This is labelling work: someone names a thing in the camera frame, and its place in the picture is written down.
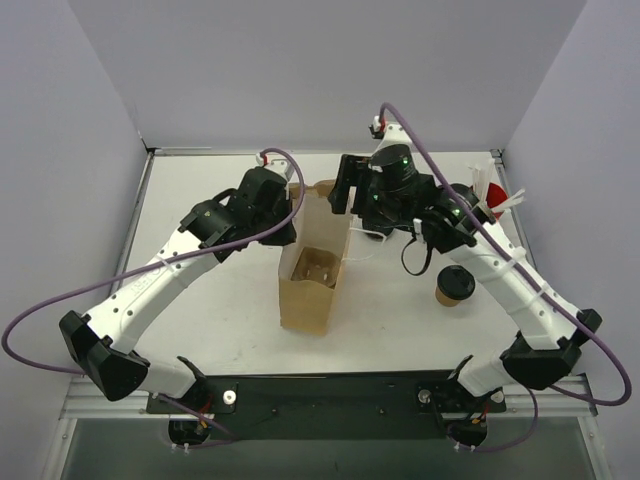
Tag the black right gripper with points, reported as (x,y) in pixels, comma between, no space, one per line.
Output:
(351,176)

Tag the stack of black lids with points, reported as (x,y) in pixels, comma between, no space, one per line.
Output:
(380,236)

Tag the brown paper coffee cup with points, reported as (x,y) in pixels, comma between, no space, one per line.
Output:
(444,299)

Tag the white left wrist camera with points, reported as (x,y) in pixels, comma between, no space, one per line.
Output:
(280,166)

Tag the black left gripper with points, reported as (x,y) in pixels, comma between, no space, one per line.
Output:
(282,230)

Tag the black coffee cup lid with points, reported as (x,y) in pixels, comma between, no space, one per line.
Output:
(456,283)

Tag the red cylindrical holder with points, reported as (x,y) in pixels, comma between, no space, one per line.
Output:
(494,197)

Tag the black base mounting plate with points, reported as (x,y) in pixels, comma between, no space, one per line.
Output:
(337,406)

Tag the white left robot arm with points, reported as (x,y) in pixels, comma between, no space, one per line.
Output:
(102,341)

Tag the aluminium frame rail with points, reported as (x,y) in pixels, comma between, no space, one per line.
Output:
(84,401)

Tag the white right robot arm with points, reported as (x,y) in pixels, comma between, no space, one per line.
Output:
(547,346)

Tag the brown paper bag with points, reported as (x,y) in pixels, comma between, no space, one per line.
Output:
(305,306)

